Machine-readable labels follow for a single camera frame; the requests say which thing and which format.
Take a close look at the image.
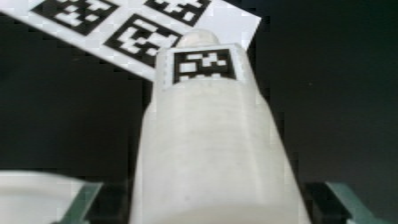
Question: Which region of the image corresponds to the white cylindrical table leg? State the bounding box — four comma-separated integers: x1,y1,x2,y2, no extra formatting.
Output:
127,29,310,224

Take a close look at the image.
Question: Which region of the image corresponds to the white fiducial marker sheet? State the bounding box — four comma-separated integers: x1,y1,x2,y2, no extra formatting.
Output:
0,0,260,79

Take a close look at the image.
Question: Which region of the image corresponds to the white round table top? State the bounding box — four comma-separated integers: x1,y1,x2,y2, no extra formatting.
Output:
0,171,102,224

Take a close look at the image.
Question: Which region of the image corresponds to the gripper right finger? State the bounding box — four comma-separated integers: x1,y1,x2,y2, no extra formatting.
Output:
303,182,390,224

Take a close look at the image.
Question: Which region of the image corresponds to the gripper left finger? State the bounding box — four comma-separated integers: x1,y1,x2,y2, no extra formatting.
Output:
58,182,127,224

